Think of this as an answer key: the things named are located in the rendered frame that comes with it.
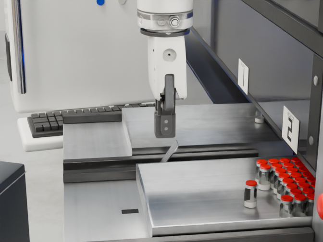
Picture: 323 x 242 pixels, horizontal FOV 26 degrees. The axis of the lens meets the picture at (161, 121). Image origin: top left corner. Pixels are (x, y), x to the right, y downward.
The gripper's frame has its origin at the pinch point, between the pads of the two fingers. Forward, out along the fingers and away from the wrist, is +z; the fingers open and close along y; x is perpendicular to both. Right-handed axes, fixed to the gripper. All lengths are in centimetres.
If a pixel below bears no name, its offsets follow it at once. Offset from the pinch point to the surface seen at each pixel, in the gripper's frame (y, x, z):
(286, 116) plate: 9.8, -23.1, 3.2
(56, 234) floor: 163, 24, 107
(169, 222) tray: 1.8, -1.1, 18.4
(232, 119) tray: 52, -24, 18
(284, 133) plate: 10.0, -23.1, 6.4
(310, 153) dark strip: -3.1, -23.2, 5.0
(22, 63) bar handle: 80, 27, 10
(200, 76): 98, -25, 21
